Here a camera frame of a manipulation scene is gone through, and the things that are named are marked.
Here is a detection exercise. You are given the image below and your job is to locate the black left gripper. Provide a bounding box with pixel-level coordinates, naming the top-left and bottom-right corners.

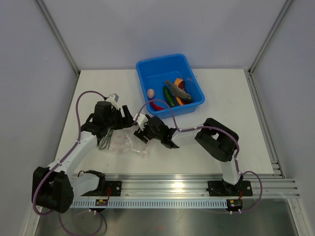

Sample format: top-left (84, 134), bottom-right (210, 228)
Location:
top-left (105, 105), bottom-right (134, 130)

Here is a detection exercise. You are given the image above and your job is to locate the red fake chili pepper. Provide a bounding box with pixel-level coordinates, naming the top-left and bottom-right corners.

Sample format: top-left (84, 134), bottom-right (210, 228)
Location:
top-left (150, 99), bottom-right (164, 111)

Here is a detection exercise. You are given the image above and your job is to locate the clear zip top bag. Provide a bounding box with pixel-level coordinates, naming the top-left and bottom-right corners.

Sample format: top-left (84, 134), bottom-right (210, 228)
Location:
top-left (102, 127), bottom-right (147, 155)

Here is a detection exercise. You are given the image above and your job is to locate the fake green cucumber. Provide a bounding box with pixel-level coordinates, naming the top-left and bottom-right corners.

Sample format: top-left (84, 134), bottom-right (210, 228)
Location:
top-left (162, 86), bottom-right (176, 107)

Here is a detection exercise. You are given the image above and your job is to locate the fake egg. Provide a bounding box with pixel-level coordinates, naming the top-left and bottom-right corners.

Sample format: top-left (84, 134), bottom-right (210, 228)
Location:
top-left (147, 88), bottom-right (155, 99)

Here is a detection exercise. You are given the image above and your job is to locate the grey fake fish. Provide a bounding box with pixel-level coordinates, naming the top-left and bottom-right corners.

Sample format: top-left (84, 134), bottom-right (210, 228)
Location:
top-left (163, 80), bottom-right (193, 103)

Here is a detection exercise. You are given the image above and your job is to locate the fake steak slice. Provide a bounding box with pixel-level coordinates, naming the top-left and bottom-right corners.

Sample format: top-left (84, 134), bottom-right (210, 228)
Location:
top-left (174, 78), bottom-right (189, 106)

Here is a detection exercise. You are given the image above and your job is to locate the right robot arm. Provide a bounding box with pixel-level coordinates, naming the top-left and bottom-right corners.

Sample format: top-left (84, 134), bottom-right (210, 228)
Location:
top-left (133, 115), bottom-right (243, 195)

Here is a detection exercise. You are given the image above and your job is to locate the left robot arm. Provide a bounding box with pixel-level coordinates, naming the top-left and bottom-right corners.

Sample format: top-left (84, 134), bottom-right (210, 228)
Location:
top-left (31, 101), bottom-right (133, 215)

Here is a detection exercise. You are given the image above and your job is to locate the fake green onion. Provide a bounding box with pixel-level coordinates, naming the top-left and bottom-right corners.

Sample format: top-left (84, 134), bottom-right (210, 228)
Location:
top-left (98, 129), bottom-right (114, 150)

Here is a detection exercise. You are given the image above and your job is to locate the blue plastic bin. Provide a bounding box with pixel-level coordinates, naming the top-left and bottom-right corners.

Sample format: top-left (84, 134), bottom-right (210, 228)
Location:
top-left (136, 54), bottom-right (205, 119)

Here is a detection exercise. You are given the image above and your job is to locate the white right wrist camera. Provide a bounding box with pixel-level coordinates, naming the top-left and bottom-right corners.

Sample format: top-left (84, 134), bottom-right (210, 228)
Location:
top-left (133, 113), bottom-right (149, 130)

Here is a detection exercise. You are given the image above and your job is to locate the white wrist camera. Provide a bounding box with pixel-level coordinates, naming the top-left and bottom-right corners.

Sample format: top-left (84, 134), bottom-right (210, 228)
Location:
top-left (105, 93), bottom-right (119, 109)
top-left (133, 113), bottom-right (149, 130)

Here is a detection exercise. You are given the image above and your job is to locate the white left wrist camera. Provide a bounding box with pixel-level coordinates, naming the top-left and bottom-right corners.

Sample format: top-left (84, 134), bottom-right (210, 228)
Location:
top-left (105, 93), bottom-right (119, 109)

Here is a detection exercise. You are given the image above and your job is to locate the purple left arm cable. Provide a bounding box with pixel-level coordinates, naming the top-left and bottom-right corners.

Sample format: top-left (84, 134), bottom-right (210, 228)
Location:
top-left (31, 90), bottom-right (109, 216)

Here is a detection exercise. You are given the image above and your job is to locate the aluminium mounting rail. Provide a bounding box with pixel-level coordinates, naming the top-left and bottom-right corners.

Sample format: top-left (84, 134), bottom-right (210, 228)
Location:
top-left (106, 174), bottom-right (300, 199)

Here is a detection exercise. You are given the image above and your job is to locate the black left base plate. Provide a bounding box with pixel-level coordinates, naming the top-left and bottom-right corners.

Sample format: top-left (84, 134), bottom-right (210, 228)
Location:
top-left (102, 180), bottom-right (122, 197)

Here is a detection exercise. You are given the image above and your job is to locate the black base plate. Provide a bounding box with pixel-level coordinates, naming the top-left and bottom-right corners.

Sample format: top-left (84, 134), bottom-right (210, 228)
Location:
top-left (206, 180), bottom-right (253, 197)
top-left (102, 180), bottom-right (122, 197)

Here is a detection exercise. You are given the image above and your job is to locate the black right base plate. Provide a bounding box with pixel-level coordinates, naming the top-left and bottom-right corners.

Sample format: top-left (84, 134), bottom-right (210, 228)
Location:
top-left (206, 180), bottom-right (253, 197)

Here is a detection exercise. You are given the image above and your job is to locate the left aluminium frame post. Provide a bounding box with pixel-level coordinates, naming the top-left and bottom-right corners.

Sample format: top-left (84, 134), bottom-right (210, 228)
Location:
top-left (35, 0), bottom-right (81, 78)

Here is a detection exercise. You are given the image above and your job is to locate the aluminium frame post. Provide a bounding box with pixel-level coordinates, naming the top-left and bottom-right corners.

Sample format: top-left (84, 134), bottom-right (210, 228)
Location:
top-left (248, 0), bottom-right (294, 76)
top-left (35, 0), bottom-right (81, 78)

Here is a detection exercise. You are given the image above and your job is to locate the white slotted cable duct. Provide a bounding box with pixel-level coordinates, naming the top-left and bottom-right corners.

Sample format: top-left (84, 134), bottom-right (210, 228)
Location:
top-left (70, 199), bottom-right (227, 209)

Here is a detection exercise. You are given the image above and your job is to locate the right aluminium frame post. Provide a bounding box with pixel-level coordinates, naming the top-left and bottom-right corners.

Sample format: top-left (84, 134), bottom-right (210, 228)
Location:
top-left (248, 0), bottom-right (294, 76)

